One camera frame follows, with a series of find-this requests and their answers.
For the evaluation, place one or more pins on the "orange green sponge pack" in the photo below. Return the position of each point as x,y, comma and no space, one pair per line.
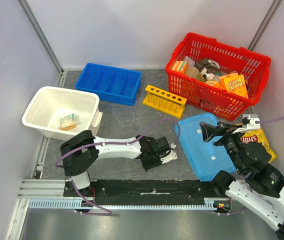
180,66

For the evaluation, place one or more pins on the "yellow Lays chips bag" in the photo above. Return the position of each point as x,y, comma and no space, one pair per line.
259,137

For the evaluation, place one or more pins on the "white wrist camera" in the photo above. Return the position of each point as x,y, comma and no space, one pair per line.
249,123
169,155

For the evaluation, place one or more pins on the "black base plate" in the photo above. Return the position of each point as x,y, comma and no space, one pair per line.
117,192

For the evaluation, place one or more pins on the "red shopping basket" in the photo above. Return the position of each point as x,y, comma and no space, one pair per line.
255,68

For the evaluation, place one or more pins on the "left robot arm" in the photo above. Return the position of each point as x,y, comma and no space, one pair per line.
82,150

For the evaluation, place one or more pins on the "blue divided plastic tray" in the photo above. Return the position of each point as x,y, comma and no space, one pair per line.
111,84

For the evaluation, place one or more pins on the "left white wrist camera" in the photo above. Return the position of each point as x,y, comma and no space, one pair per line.
169,155

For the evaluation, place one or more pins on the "clear bag of swabs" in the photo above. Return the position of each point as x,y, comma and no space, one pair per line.
71,119

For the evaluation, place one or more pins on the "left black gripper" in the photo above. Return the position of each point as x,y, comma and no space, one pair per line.
147,166

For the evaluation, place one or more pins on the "white plastic tub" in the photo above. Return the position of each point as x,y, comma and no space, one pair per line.
51,104

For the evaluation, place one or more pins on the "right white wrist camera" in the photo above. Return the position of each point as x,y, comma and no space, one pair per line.
249,123

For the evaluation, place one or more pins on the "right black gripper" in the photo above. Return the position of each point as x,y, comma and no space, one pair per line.
222,130

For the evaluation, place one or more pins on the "yellow test tube rack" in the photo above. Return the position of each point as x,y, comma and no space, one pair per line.
164,101

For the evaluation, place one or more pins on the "white cable duct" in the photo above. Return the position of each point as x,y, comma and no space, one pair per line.
79,204

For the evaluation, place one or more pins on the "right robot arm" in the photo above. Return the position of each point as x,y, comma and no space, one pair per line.
262,192

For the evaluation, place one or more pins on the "light blue plastic lid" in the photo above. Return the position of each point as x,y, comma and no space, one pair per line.
205,159

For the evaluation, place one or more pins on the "tan rubber band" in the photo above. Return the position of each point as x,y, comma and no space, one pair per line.
66,128

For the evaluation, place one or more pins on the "orange Scrub Daddy package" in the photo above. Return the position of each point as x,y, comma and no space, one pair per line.
234,83

